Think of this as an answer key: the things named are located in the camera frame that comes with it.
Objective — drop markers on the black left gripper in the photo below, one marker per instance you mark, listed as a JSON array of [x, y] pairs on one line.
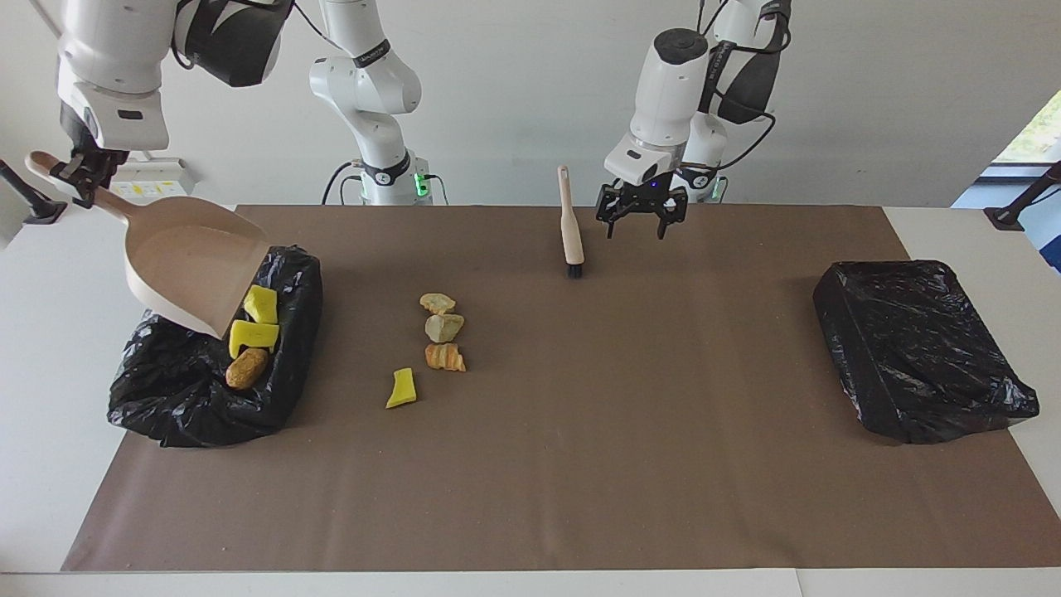
[[642, 197]]

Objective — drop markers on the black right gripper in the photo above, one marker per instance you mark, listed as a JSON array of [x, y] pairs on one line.
[[91, 162]]

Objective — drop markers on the beige brush with black bristles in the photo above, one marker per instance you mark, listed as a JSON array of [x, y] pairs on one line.
[[570, 224]]

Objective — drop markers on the beige plastic dustpan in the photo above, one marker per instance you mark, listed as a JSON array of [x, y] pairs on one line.
[[182, 265]]

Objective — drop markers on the pale tan lumpy bread toy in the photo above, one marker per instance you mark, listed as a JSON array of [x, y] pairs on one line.
[[437, 303]]

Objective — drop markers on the yellow wedge foam piece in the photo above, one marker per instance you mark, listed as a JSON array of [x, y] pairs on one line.
[[264, 305]]

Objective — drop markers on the grey-green ridged bread toy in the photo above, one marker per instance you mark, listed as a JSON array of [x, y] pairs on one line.
[[443, 328]]

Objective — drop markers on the yellow u-shaped foam piece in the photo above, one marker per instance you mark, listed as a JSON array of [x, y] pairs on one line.
[[249, 333]]

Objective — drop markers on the orange striped croissant toy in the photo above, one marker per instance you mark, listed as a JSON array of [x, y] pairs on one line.
[[445, 357]]

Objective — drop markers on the brown potato-shaped toy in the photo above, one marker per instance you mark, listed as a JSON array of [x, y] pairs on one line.
[[246, 370]]

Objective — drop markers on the small yellow foam piece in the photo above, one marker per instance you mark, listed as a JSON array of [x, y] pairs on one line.
[[403, 390]]

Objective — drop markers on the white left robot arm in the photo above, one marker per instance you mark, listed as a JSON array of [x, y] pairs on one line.
[[671, 83]]

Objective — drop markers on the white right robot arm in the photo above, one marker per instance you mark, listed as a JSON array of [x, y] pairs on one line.
[[108, 41]]

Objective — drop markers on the open black bag lined bin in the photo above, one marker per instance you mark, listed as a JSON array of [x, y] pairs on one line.
[[182, 406]]

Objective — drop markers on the flat black bag wrapped bin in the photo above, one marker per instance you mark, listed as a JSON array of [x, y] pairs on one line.
[[912, 348]]

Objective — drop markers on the brown paper table mat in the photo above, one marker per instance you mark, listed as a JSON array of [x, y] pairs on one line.
[[530, 514]]

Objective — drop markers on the window with green view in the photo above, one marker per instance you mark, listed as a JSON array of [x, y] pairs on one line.
[[1044, 133]]

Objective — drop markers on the white wall socket box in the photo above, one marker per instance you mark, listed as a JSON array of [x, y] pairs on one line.
[[157, 178]]

